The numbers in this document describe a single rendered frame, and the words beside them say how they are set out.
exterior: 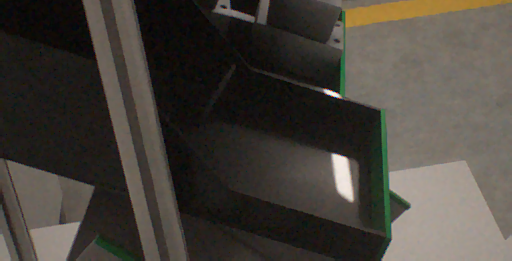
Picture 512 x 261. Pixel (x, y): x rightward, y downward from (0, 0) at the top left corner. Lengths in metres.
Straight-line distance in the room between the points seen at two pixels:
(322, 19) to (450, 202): 0.49
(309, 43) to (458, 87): 2.37
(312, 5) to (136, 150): 0.23
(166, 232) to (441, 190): 0.68
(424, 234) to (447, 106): 1.88
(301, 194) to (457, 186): 0.60
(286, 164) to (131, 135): 0.14
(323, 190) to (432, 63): 2.61
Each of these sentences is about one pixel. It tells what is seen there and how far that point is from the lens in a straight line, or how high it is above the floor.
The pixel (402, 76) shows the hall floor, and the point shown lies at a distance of 3.11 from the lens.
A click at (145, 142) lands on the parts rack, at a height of 1.30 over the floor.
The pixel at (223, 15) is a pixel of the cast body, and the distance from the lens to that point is 0.67.
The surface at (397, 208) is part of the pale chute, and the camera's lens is 0.86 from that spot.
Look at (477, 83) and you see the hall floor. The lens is 3.06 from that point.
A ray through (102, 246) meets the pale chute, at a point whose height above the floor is 1.21.
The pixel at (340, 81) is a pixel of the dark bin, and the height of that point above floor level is 1.21.
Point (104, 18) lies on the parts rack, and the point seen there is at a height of 1.36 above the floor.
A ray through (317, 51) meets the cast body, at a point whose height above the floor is 1.22.
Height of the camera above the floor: 1.54
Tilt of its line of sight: 31 degrees down
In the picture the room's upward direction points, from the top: 9 degrees counter-clockwise
